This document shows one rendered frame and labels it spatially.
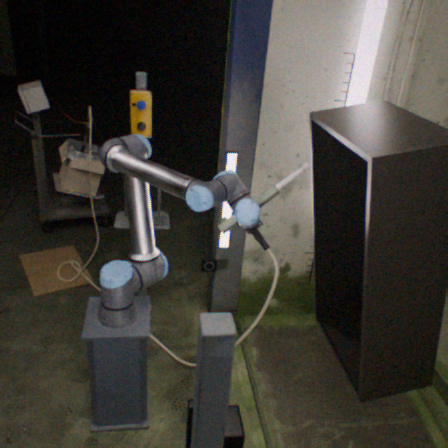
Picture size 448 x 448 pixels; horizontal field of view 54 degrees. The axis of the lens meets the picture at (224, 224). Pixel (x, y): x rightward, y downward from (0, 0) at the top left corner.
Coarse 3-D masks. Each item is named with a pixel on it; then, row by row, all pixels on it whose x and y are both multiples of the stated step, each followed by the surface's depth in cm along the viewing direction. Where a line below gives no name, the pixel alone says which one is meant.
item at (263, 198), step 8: (304, 168) 193; (288, 176) 194; (296, 176) 194; (280, 184) 193; (264, 192) 193; (272, 192) 192; (256, 200) 192; (264, 200) 192; (224, 216) 195; (232, 216) 193; (224, 224) 193; (232, 224) 193; (224, 232) 193; (256, 232) 192; (256, 240) 192; (264, 240) 192; (264, 248) 192
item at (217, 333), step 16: (208, 320) 65; (224, 320) 65; (208, 336) 62; (224, 336) 62; (208, 352) 63; (224, 352) 64; (208, 368) 65; (224, 368) 65; (208, 384) 66; (224, 384) 67; (208, 400) 68; (224, 400) 69; (208, 416) 70; (224, 416) 70; (192, 432) 76; (208, 432) 71; (224, 432) 72
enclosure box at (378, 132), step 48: (336, 144) 206; (384, 144) 153; (432, 144) 148; (336, 192) 218; (384, 192) 152; (432, 192) 155; (336, 240) 232; (384, 240) 161; (432, 240) 165; (336, 288) 247; (384, 288) 172; (432, 288) 177; (336, 336) 240; (384, 336) 185; (432, 336) 190; (384, 384) 200
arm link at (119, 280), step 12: (108, 264) 207; (120, 264) 207; (132, 264) 210; (108, 276) 199; (120, 276) 199; (132, 276) 205; (108, 288) 200; (120, 288) 200; (132, 288) 206; (108, 300) 203; (120, 300) 203; (132, 300) 211
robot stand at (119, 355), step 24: (96, 312) 217; (144, 312) 219; (96, 336) 202; (120, 336) 203; (144, 336) 205; (96, 360) 209; (120, 360) 211; (144, 360) 216; (96, 384) 216; (120, 384) 218; (144, 384) 224; (96, 408) 224; (120, 408) 226; (144, 408) 231; (96, 432) 230
